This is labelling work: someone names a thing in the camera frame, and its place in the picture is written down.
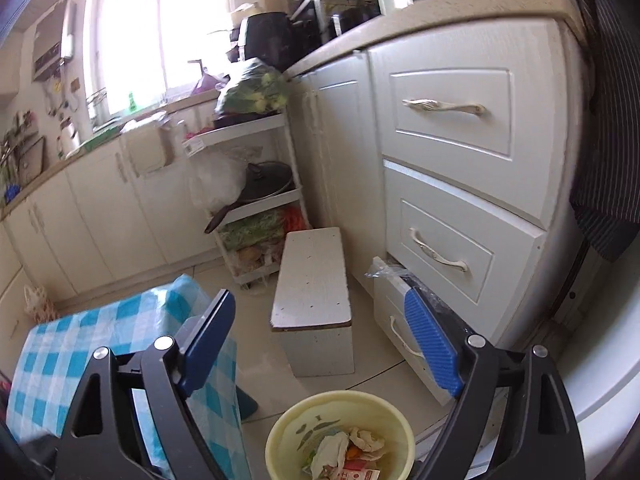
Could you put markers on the white wooden stool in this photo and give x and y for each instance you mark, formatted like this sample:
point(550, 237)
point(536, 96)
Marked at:
point(310, 280)

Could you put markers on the pale yellow plastic bin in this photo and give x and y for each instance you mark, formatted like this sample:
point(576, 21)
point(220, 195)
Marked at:
point(290, 425)

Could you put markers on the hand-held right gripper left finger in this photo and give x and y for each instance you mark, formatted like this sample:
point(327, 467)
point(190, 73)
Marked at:
point(210, 345)

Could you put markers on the white storage trolley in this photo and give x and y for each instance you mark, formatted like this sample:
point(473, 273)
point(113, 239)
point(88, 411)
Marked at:
point(280, 195)

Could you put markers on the white plastic bag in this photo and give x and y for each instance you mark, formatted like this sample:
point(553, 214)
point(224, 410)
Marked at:
point(215, 185)

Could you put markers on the clear plastic bag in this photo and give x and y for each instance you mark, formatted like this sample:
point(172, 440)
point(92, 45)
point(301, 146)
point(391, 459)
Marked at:
point(390, 272)

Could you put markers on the green leafy vegetable bag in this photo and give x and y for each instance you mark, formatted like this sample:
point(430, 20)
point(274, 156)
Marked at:
point(255, 230)

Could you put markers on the dark striped cloth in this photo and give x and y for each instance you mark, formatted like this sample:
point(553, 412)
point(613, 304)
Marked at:
point(610, 110)

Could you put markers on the bag of green vegetables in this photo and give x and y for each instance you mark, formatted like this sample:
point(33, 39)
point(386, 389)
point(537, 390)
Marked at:
point(252, 87)

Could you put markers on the white hanging dispenser box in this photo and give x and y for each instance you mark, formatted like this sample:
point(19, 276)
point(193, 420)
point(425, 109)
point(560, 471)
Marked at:
point(147, 150)

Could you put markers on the black toaster oven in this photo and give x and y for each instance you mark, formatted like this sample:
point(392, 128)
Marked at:
point(352, 20)

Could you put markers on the large orange peel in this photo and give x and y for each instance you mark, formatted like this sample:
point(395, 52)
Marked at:
point(353, 452)

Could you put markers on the black air fryer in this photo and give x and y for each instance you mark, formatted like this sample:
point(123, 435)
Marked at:
point(267, 37)

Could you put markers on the blue white checkered tablecloth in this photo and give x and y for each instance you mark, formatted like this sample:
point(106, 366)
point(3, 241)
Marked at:
point(100, 330)

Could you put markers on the black frying pan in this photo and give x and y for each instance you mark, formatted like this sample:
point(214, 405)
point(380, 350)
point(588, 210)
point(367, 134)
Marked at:
point(270, 180)

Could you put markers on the white appliance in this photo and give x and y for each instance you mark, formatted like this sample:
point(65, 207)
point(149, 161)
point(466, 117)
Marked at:
point(610, 350)

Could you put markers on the floral bin with white bag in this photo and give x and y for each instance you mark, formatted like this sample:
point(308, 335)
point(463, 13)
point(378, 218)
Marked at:
point(40, 305)

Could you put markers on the white electric kettle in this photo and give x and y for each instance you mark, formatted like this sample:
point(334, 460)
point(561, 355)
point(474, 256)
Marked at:
point(67, 140)

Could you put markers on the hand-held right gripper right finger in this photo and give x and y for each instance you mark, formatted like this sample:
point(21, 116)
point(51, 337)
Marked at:
point(432, 345)

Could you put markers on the white tissue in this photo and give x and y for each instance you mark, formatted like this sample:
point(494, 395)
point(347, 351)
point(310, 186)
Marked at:
point(367, 439)

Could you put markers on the beige paper napkin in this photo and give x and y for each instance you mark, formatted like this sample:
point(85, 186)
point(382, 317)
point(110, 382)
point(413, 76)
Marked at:
point(327, 452)

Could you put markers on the red plastic bag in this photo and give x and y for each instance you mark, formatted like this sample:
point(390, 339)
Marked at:
point(294, 217)

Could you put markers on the wall water heater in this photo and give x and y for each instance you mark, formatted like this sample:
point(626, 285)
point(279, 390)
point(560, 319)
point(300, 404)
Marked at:
point(52, 40)

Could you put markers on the white kitchen cabinets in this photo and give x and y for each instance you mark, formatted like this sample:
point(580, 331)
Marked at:
point(100, 220)
point(450, 110)

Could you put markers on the window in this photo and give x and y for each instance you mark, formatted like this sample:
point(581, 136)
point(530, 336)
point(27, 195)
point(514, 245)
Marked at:
point(150, 30)

